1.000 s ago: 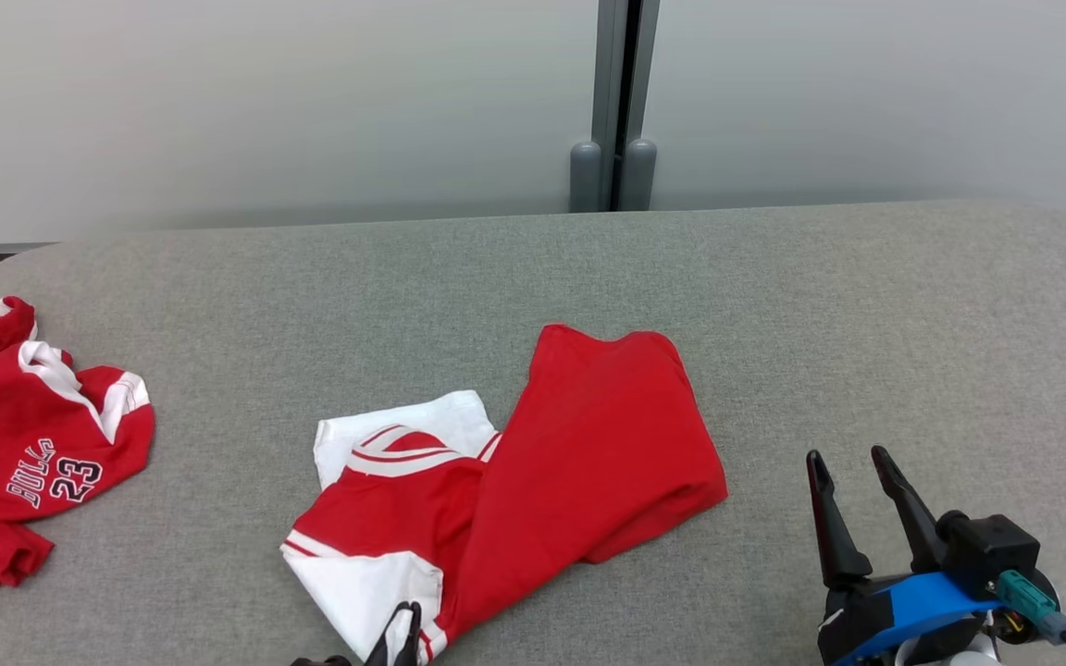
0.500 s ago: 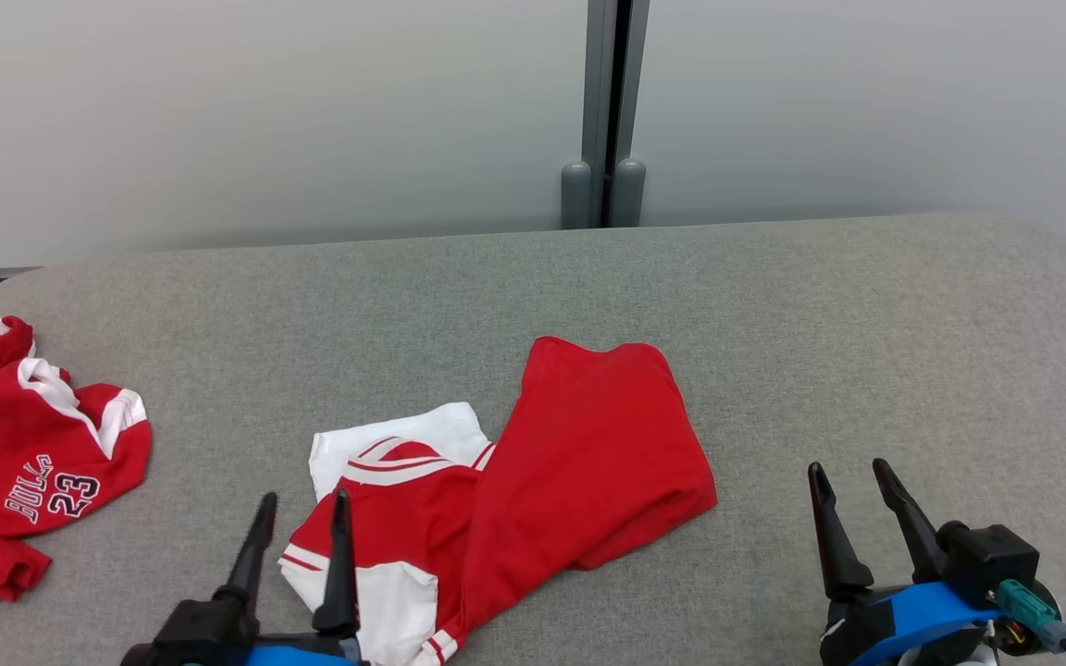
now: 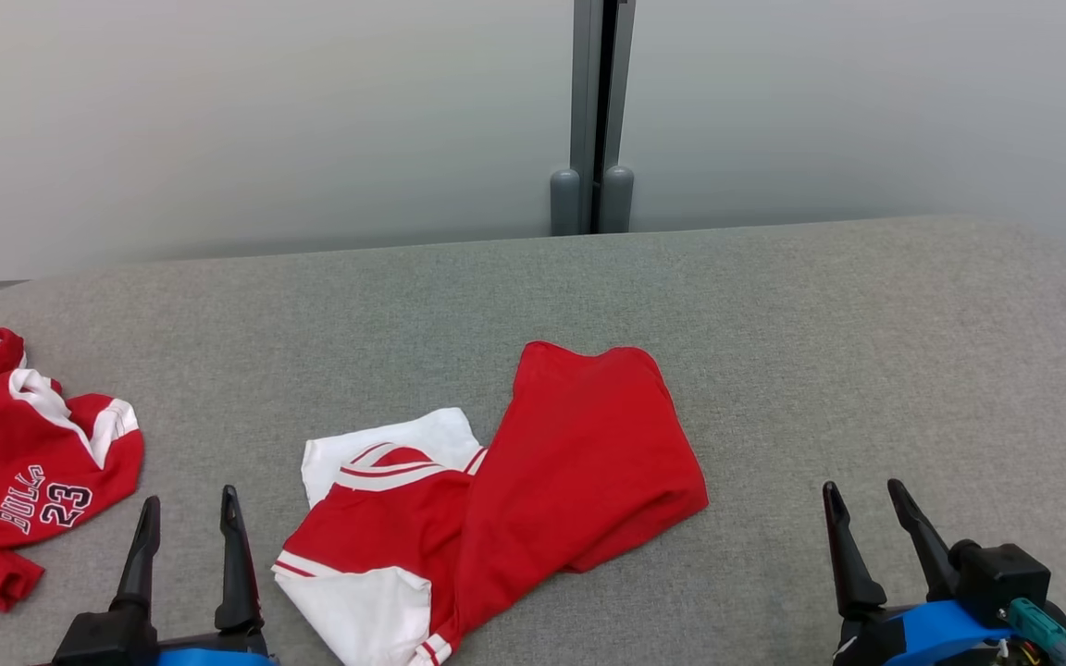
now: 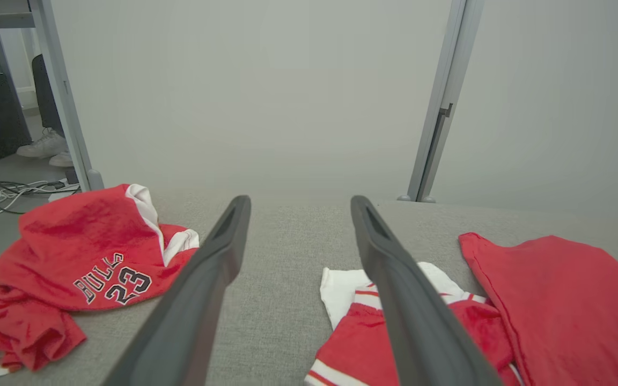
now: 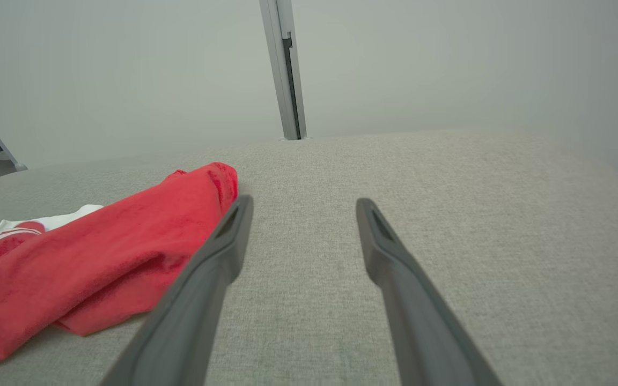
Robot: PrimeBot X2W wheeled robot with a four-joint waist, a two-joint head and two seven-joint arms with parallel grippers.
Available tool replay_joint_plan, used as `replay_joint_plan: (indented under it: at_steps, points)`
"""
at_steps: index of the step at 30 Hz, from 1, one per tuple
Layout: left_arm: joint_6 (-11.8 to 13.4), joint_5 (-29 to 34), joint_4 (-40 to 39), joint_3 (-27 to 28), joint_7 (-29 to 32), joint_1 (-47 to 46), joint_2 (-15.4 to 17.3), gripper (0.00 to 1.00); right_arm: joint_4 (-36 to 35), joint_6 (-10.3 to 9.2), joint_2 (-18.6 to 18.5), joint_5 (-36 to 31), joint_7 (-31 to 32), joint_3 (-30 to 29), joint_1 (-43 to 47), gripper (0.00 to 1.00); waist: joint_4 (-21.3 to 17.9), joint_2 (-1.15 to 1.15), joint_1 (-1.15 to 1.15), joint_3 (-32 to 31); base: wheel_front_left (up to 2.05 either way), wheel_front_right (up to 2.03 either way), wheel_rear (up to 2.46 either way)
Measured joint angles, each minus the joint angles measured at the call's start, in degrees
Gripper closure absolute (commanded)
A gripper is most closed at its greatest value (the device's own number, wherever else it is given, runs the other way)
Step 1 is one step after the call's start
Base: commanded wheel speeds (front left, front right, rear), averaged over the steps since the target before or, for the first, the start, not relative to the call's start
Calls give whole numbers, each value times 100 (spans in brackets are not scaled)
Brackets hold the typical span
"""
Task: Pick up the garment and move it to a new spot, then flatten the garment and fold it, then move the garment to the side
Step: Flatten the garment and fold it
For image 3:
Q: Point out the grey vertical door frame post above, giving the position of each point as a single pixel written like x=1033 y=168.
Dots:
x=586 y=83

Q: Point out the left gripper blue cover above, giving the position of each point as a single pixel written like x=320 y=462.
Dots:
x=218 y=655

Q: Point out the red white Bulls t-shirt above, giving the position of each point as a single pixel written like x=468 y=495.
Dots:
x=579 y=462

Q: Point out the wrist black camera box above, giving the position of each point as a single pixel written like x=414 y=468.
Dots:
x=1005 y=578
x=107 y=638

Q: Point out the grey cylindrical post foot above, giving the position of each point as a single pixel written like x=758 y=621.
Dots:
x=617 y=202
x=565 y=203

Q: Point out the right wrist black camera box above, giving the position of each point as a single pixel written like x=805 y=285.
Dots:
x=1005 y=578

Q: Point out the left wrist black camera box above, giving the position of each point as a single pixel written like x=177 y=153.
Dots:
x=107 y=638

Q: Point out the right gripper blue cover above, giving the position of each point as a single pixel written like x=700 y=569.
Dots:
x=931 y=638

